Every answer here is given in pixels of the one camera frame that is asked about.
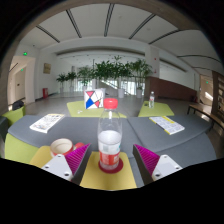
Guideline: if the framed wall picture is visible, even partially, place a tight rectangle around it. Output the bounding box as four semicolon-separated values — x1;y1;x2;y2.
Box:
42;62;52;75

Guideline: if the small lime green table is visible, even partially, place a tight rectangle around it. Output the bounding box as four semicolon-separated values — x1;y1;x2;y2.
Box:
137;100;175;118

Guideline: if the white colourful magazine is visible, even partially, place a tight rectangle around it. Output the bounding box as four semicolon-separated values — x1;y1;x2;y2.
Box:
29;113;66;134

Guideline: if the yellow and white booklet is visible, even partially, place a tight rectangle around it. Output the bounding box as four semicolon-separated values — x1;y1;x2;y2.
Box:
148;115;186;136

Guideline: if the red and white cup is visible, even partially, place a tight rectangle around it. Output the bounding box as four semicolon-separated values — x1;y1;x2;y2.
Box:
49;138;86;158

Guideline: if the brown wooden reception counter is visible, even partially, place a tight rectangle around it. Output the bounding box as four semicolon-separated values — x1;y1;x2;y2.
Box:
143;76;196;102

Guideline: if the wide lime green table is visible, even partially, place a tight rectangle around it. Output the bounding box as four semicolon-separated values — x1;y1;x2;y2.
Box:
66;100;128;119

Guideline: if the lime green seat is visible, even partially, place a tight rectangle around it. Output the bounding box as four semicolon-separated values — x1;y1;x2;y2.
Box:
1;105;27;127

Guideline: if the group of potted green plants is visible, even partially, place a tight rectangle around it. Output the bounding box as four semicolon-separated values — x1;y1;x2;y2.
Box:
55;55;154;99

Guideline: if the wooden bench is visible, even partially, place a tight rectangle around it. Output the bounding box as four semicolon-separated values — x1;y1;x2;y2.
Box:
187;102;224;129

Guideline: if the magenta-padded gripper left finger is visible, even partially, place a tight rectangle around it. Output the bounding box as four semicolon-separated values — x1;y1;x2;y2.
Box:
41;143;92;185

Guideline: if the clear red-capped water bottle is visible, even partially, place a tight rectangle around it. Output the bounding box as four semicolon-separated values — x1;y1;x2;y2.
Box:
97;97;123;171

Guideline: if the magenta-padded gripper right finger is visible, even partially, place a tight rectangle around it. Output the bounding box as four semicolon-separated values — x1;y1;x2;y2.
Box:
132;143;184;186

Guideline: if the white box with coloured triangles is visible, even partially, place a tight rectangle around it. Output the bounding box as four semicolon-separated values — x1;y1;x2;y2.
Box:
83;88;107;110

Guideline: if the small clear water bottle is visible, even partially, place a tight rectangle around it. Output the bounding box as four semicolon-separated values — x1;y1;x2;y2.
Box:
148;91;156;109

